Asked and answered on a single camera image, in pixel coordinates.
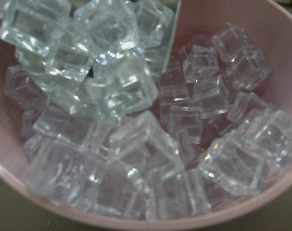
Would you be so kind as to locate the clear ice cubes pile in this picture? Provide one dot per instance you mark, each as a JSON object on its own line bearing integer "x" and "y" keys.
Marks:
{"x": 115, "y": 126}

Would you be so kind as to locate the steel ice scoop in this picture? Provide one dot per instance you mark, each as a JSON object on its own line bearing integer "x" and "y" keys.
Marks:
{"x": 169, "y": 43}

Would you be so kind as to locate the pink bowl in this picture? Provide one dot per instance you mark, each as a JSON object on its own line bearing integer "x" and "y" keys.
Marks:
{"x": 270, "y": 26}

